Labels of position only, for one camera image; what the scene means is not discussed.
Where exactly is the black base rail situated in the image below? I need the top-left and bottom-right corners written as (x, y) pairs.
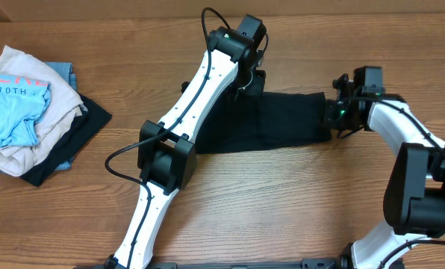
top-left (148, 258), bottom-right (337, 269)

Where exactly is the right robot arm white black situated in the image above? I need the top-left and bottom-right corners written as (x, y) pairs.
top-left (321, 70), bottom-right (445, 268)

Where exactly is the black t-shirt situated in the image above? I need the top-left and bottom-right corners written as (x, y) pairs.
top-left (195, 93), bottom-right (332, 154)

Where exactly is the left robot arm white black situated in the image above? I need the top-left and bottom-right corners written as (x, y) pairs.
top-left (103, 26), bottom-right (268, 268)

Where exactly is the light blue printed t-shirt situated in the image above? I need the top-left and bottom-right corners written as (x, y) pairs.
top-left (0, 74), bottom-right (51, 149)

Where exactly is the beige folded garment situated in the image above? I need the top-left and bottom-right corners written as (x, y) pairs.
top-left (0, 46), bottom-right (83, 176)

